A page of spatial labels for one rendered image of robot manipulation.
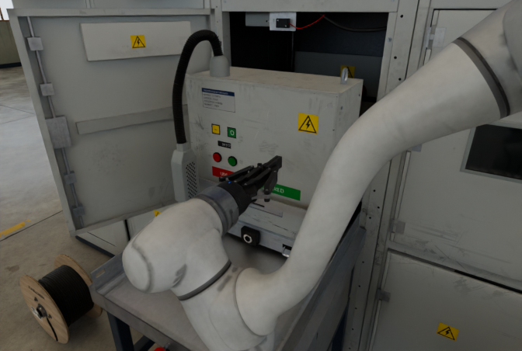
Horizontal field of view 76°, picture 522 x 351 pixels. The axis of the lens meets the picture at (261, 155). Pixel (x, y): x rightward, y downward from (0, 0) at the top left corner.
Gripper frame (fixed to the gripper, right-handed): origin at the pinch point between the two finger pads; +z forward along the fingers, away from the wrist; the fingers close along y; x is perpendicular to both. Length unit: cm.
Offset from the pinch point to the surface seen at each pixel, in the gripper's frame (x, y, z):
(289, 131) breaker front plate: 4.4, -2.2, 13.5
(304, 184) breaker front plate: -10.5, 3.1, 13.5
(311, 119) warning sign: 8.9, 4.1, 13.4
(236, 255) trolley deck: -38.2, -16.4, 6.1
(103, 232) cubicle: -99, -149, 40
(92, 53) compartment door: 23, -64, 1
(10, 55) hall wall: -78, -1114, 436
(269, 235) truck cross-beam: -31.4, -7.8, 12.3
